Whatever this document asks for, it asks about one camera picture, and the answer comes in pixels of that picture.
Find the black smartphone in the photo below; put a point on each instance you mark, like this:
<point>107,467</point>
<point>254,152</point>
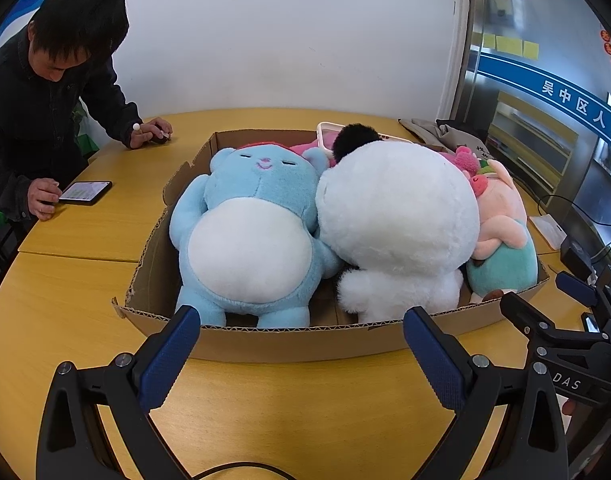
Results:
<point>85,192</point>

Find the pink and teal plush pig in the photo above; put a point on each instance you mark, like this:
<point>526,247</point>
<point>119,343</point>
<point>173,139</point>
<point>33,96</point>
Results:
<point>505,250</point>

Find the white round plush toy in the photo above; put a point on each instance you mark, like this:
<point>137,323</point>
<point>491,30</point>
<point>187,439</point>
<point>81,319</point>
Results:
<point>400,225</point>

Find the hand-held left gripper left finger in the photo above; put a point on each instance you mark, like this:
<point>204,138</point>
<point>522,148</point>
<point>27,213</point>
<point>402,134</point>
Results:
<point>168,355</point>

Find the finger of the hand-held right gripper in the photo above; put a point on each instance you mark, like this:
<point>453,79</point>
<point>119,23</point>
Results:
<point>575,285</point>
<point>525,320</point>

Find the white rimmed pink tray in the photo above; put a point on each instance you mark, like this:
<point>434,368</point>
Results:
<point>325,135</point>

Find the person's right hand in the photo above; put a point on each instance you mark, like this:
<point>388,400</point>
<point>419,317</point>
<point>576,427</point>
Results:
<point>568,407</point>

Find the blue banner strip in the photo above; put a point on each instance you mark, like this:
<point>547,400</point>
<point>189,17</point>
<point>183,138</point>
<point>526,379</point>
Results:
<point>545,85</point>

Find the cardboard box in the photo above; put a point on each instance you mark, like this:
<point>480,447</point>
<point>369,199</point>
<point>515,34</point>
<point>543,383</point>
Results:
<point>305,345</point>

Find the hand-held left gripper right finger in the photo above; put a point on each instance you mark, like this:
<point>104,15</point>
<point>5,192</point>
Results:
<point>433,355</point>

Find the metal door frame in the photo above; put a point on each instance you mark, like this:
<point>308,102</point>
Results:
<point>460,35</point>

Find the grey cloth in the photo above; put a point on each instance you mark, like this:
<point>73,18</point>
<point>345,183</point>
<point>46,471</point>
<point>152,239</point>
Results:
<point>445,132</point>

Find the pink plush bear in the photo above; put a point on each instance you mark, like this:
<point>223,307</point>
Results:
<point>464,159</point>

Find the black power adapter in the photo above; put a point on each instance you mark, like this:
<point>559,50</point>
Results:
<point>576,259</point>

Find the blue wave wall decal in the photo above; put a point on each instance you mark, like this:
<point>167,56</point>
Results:
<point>35,5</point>

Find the blue plush bear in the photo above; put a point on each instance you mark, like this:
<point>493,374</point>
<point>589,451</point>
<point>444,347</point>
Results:
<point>250,240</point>

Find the small black object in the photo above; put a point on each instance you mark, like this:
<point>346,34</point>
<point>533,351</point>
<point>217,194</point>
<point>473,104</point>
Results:
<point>161,136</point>

